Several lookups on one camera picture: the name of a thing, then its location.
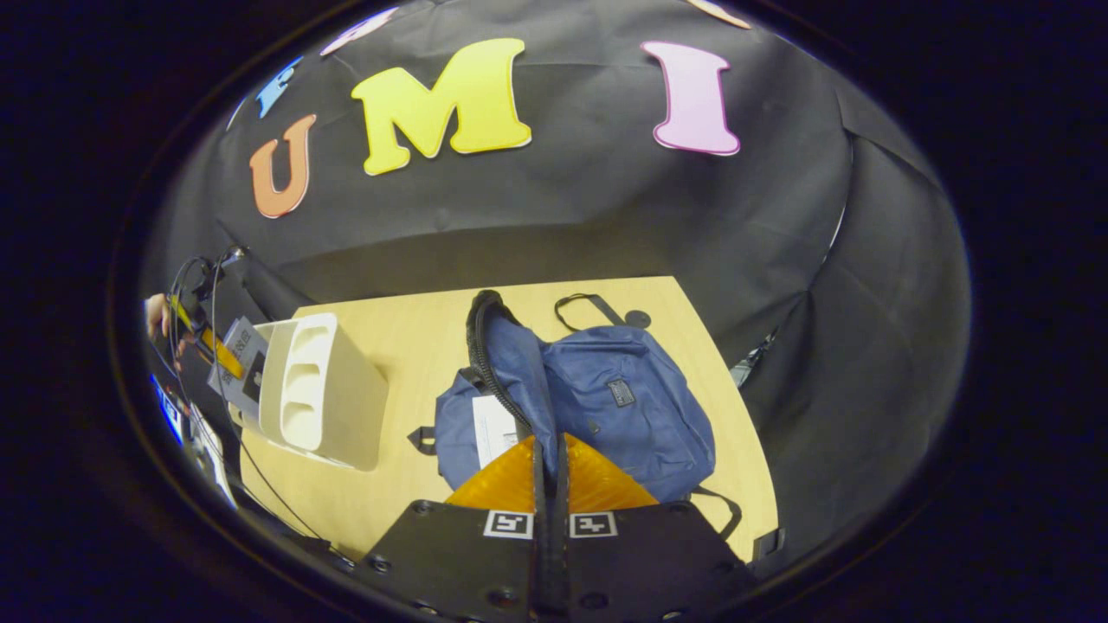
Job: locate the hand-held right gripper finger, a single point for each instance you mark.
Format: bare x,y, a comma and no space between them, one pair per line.
542,554
561,554

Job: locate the white plastic bookshelf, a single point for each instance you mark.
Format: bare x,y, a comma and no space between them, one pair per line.
346,407

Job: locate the blue schoolbag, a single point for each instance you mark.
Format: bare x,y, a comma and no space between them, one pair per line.
623,424

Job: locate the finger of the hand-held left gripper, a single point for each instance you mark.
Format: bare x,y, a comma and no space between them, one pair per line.
227,356

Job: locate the white side table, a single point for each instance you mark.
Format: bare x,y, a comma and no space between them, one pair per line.
212,454

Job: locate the computer monitor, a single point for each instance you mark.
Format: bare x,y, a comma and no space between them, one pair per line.
166,407

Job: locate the black round table grommet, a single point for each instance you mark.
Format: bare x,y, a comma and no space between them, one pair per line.
638,318

